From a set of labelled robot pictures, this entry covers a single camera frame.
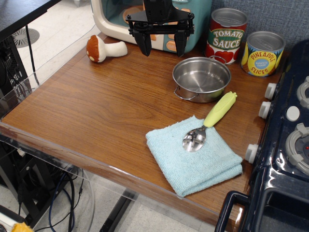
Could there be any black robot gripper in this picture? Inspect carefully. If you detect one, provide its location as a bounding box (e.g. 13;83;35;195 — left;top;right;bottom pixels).
125;0;195;57

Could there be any spoon with yellow-green handle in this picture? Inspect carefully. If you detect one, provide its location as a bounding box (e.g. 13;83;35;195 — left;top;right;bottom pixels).
182;91;237;152

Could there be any teal toy microwave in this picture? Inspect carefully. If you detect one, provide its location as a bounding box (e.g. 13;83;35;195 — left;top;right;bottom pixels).
91;0;212;54

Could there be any small stainless steel pot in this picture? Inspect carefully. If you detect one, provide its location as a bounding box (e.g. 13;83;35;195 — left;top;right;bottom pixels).
172;57;232;103

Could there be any plush brown mushroom toy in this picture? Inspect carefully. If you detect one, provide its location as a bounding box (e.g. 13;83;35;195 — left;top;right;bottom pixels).
86;35;127;63

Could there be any tomato sauce can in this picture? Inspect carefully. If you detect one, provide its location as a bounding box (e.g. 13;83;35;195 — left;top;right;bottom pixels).
205;8;248;65

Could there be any pineapple slices can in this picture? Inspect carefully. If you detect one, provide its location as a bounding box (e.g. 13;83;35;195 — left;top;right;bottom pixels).
241;31;286;77

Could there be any light blue folded cloth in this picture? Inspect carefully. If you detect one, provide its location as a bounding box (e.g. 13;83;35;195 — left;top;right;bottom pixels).
145;116;242;197

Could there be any black desk at left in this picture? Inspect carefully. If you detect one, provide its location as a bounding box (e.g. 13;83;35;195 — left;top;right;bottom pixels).
0;0;60;41

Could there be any clear acrylic table guard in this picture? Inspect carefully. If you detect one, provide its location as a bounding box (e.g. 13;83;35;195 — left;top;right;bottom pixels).
0;15;99;119

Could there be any dark blue toy stove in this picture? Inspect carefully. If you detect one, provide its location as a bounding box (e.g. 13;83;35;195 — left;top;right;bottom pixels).
215;40;309;232

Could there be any black cable under table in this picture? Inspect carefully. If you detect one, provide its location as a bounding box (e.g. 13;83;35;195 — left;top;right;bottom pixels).
33;166;85;232

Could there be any blue cable under table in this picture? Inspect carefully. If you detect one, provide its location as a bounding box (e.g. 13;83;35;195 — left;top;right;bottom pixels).
48;169;75;232

